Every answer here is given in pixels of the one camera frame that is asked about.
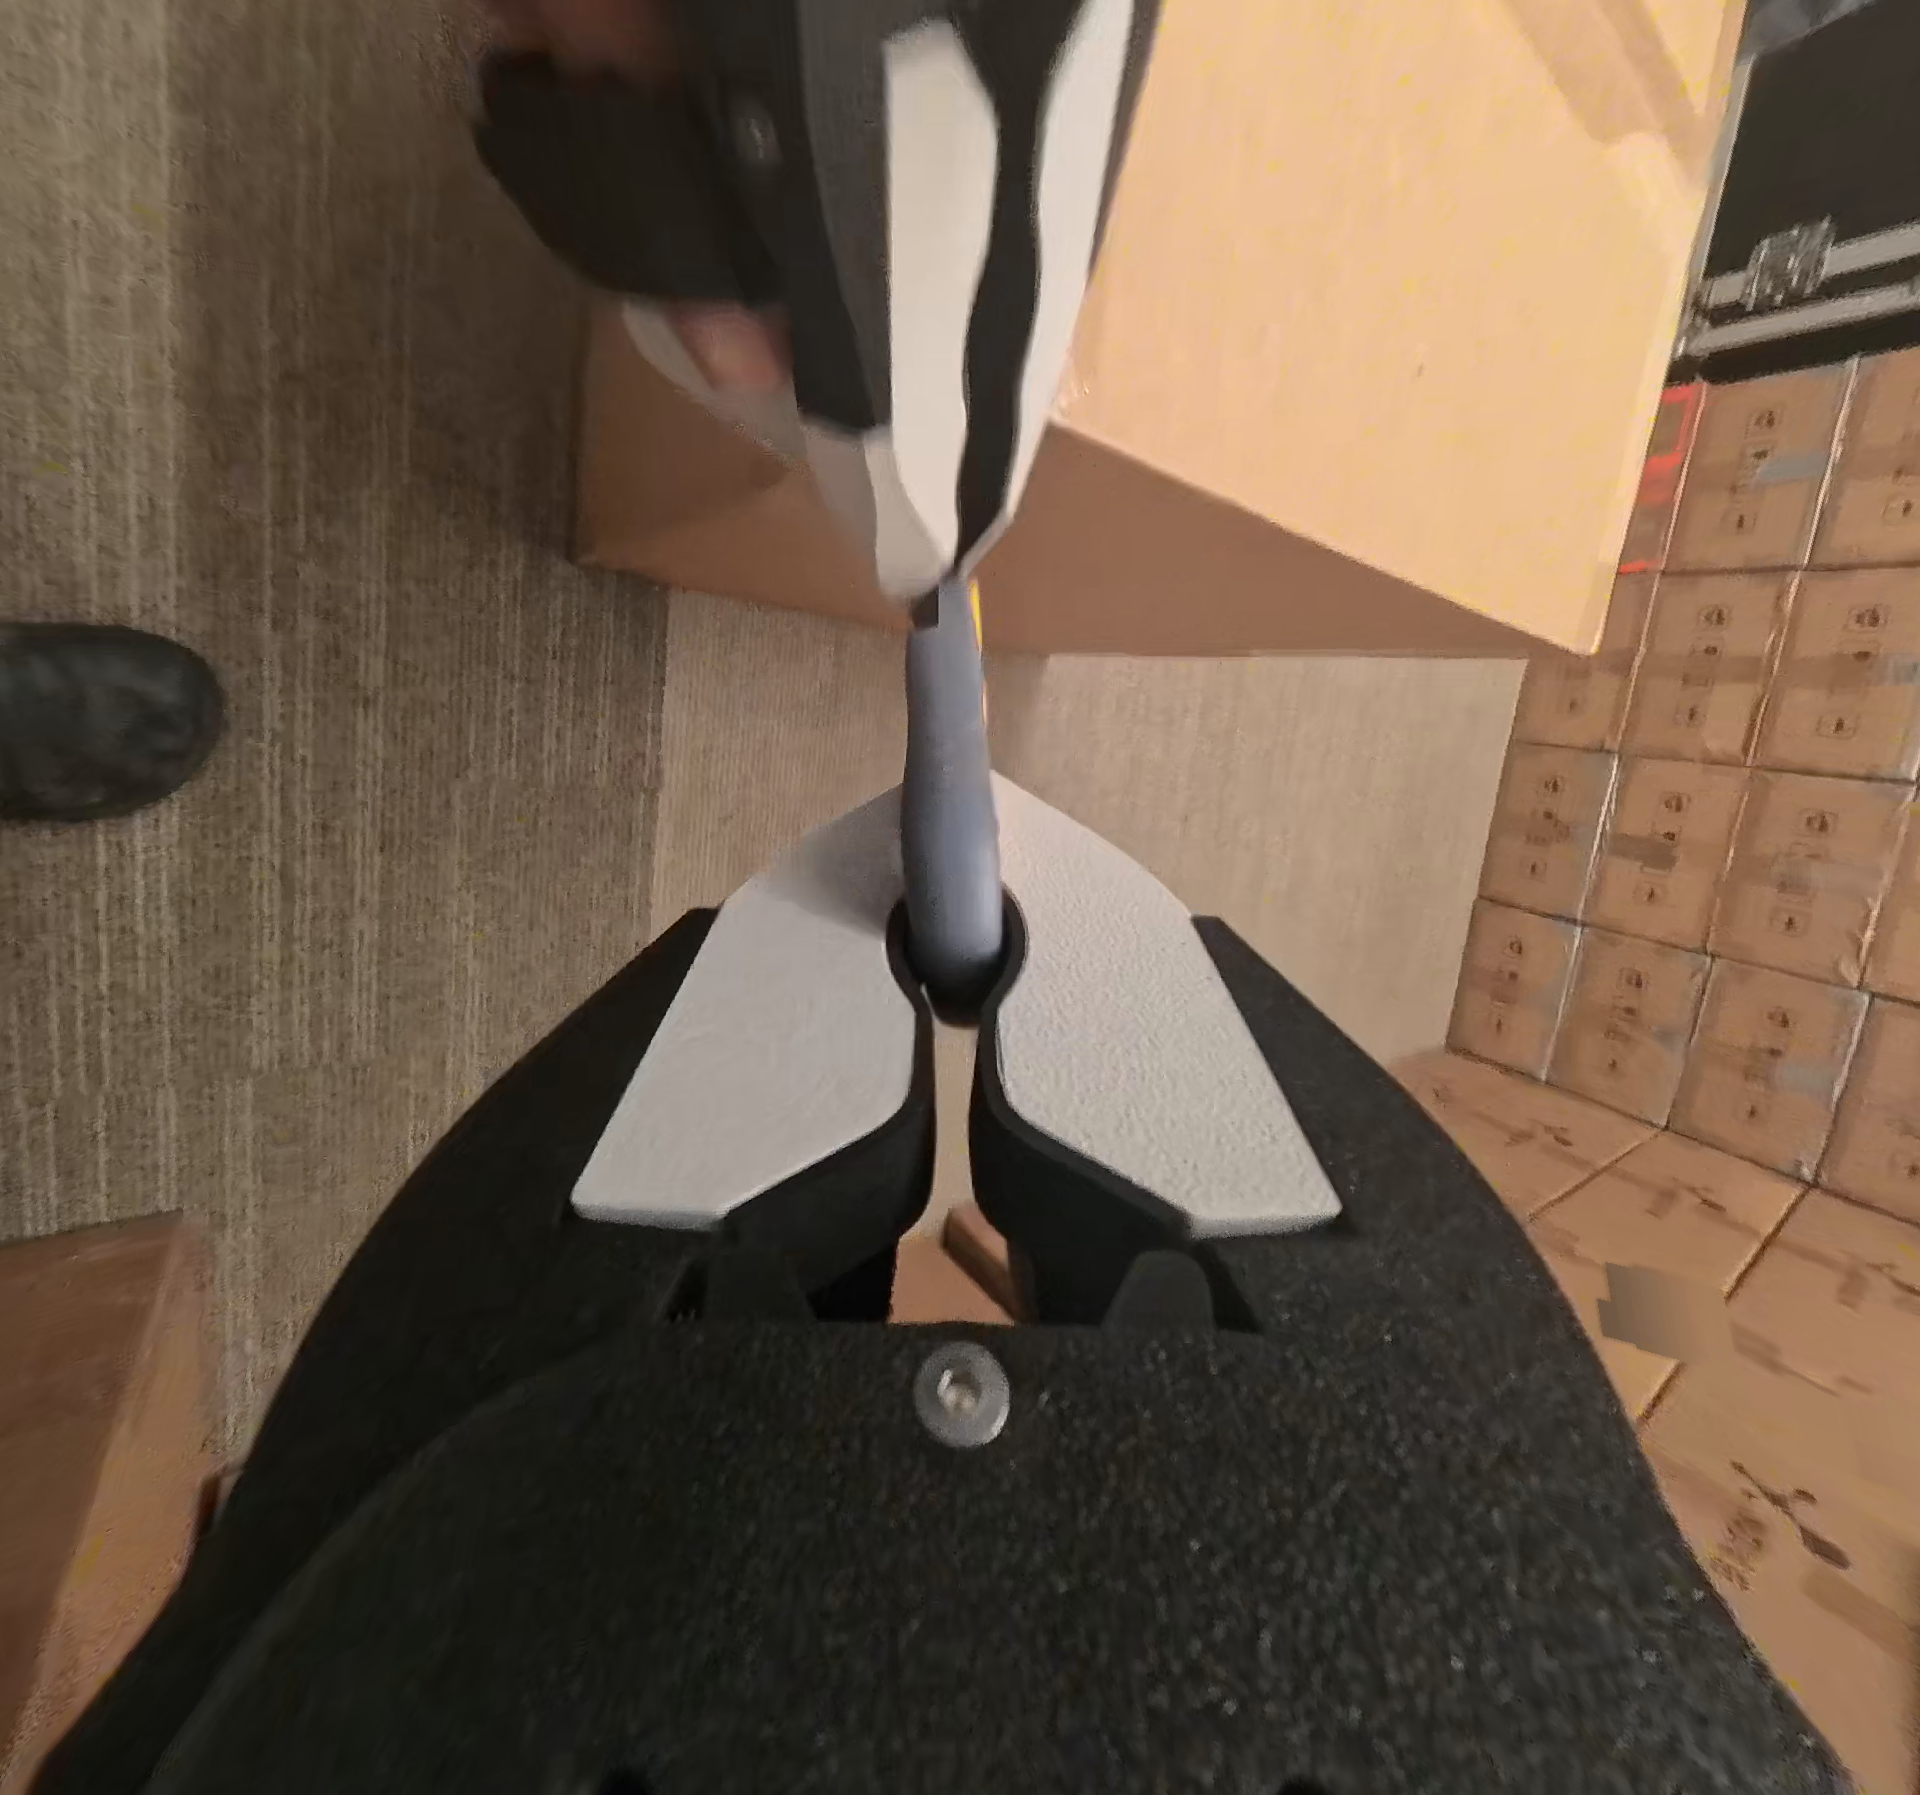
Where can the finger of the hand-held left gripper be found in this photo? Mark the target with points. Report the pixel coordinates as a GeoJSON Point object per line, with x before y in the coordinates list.
{"type": "Point", "coordinates": [1073, 250]}
{"type": "Point", "coordinates": [931, 294]}

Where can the brown cardboard box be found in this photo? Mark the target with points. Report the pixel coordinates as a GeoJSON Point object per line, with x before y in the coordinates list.
{"type": "Point", "coordinates": [91, 1449]}

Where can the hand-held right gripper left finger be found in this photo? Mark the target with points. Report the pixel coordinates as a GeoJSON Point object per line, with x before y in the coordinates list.
{"type": "Point", "coordinates": [780, 1059]}

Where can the stack of taped cardboard cartons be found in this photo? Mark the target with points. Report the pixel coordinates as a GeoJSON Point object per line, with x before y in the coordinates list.
{"type": "Point", "coordinates": [1725, 849]}

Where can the grey and orange scissors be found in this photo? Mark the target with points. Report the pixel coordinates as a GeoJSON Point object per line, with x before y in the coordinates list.
{"type": "Point", "coordinates": [952, 805]}

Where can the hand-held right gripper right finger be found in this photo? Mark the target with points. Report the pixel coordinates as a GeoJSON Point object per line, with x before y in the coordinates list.
{"type": "Point", "coordinates": [1155, 1059]}

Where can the large cardboard box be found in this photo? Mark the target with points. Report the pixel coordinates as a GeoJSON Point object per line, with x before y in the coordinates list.
{"type": "Point", "coordinates": [1351, 250]}

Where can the person's black shoe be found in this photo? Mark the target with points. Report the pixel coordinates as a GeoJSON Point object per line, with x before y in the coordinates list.
{"type": "Point", "coordinates": [91, 721]}

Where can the black road case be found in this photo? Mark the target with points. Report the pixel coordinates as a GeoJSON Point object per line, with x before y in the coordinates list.
{"type": "Point", "coordinates": [1815, 174]}

